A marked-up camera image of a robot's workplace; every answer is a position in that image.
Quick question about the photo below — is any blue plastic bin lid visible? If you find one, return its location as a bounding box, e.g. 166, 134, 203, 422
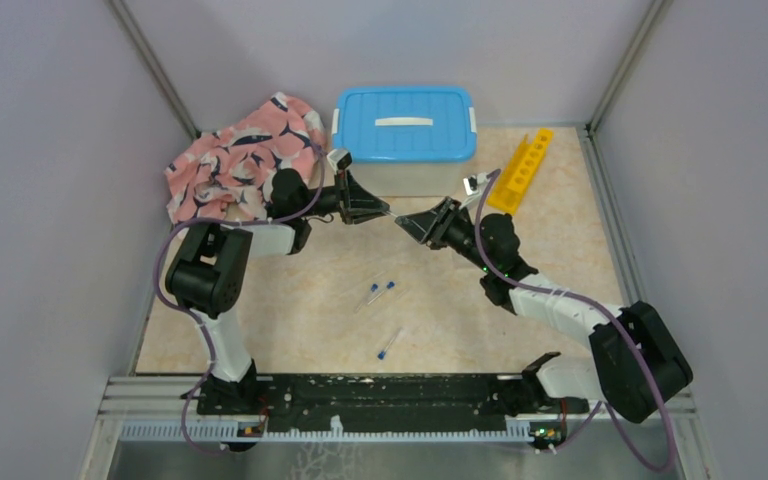
331, 85, 477, 164

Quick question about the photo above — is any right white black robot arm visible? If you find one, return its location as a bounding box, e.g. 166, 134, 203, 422
395, 198, 694, 424

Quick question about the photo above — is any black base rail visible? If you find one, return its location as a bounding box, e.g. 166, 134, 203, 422
196, 373, 590, 433

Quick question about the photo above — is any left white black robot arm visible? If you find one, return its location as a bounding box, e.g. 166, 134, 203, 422
165, 169, 390, 414

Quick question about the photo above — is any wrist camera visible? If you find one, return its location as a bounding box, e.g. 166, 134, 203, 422
326, 148, 352, 175
463, 169, 501, 196

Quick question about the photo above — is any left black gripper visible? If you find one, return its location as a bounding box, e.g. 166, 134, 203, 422
297, 168, 390, 224

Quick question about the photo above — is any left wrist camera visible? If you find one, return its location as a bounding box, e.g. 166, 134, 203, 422
326, 148, 352, 175

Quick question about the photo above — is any pink patterned cloth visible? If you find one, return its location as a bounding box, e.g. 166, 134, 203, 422
164, 92, 326, 225

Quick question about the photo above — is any yellow test tube rack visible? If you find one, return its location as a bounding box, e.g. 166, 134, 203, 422
486, 128, 553, 215

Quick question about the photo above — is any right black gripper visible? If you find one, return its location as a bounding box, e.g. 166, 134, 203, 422
397, 196, 495, 273

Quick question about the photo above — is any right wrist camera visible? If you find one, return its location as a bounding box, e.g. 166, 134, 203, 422
463, 169, 501, 196

